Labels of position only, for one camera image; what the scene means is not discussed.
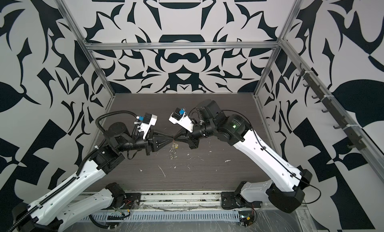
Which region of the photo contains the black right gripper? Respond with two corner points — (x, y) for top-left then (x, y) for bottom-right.
(173, 120), (219, 149)

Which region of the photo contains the red handled wire keyring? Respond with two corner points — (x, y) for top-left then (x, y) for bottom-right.
(170, 141), (177, 160)

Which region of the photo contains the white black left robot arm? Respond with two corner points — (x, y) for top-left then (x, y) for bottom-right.
(8, 110), (174, 232)

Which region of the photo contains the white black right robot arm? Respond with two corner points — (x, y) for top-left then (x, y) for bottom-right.
(169, 99), (313, 214)

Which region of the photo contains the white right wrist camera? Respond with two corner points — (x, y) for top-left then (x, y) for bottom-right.
(169, 107), (194, 133)

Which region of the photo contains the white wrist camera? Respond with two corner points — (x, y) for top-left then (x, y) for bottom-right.
(169, 107), (194, 133)
(136, 113), (158, 140)

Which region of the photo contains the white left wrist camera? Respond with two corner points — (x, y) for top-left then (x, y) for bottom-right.
(136, 113), (158, 140)

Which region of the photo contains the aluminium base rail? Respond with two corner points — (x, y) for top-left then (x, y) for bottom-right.
(74, 189), (308, 211)

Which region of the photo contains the white slotted cable duct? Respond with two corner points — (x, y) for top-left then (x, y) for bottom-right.
(93, 211), (240, 223)

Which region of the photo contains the black wall hook rack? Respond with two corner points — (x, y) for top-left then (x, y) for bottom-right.
(298, 67), (367, 151)

